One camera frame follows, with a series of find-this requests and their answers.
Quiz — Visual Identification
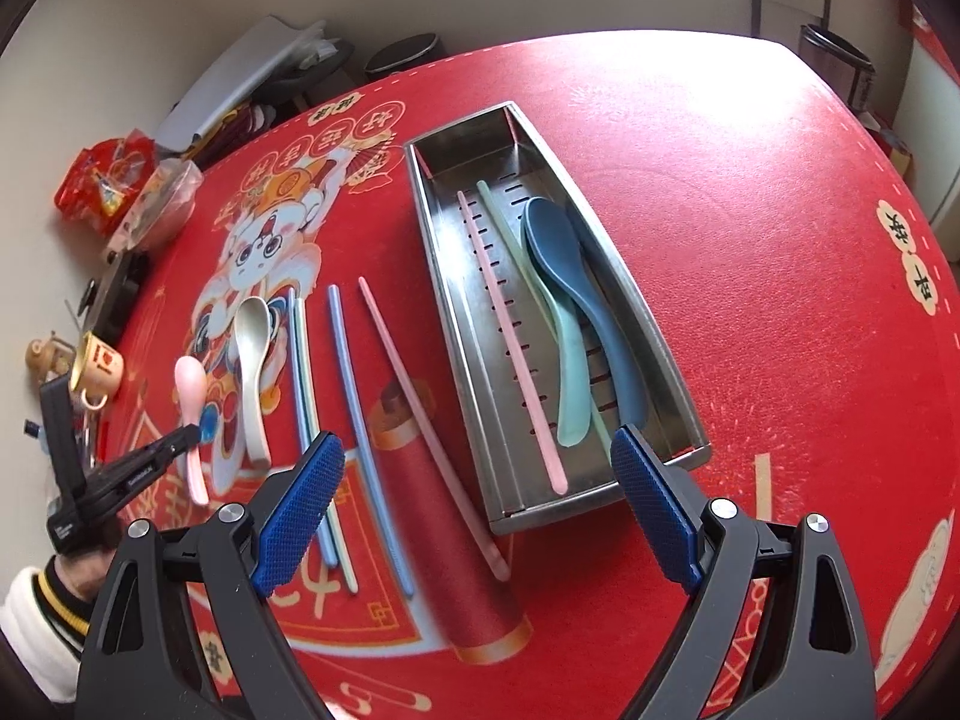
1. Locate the dark blue spoon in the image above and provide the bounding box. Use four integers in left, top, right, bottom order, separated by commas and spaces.
521, 197, 647, 427

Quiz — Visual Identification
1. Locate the mint green spoon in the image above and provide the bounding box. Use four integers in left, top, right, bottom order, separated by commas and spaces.
534, 262, 594, 449

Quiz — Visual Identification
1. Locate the red printed table mat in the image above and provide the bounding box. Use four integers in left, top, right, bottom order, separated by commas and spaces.
127, 30, 960, 720

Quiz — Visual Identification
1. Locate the pink chopstick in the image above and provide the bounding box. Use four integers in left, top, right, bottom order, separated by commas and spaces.
457, 190, 568, 498
358, 277, 512, 583

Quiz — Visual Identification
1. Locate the red printed cloth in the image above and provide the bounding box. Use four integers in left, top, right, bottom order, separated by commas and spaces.
910, 4, 960, 95

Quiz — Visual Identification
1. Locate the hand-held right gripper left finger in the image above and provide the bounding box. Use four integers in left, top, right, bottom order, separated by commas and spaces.
75, 431, 346, 720

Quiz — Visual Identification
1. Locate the brown figurine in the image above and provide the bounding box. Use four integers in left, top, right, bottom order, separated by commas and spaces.
25, 337, 77, 377

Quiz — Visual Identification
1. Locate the pink spoon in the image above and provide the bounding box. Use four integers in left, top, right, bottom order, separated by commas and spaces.
174, 355, 212, 506

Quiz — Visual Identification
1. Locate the beige mug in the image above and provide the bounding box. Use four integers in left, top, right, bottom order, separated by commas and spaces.
70, 331, 125, 410

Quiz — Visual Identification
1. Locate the silver rice cooker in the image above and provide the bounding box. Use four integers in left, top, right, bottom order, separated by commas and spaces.
798, 23, 879, 115

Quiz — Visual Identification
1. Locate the green chopstick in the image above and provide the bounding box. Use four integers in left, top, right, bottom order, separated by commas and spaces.
477, 180, 614, 451
296, 298, 359, 594

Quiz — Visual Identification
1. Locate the red snack bag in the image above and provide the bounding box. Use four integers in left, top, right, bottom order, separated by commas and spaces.
54, 136, 159, 234

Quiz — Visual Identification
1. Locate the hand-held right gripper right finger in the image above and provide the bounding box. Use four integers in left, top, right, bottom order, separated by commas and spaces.
610, 424, 878, 720

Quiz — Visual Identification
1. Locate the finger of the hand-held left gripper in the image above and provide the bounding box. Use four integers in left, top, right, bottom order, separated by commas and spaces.
101, 424, 203, 500

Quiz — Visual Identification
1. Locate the stainless steel utensil tray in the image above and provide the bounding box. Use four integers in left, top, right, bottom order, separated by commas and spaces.
403, 100, 713, 537

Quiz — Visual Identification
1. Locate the blue chopstick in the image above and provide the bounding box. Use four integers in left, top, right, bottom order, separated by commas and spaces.
327, 284, 416, 599
287, 288, 338, 568

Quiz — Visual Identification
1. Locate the black flat device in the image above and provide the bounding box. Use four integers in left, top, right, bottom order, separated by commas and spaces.
88, 250, 152, 347

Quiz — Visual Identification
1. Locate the clear plastic container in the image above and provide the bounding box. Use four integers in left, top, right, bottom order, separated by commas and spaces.
105, 158, 206, 253

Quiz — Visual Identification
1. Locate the beige spoon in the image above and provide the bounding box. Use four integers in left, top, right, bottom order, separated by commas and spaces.
234, 296, 275, 470

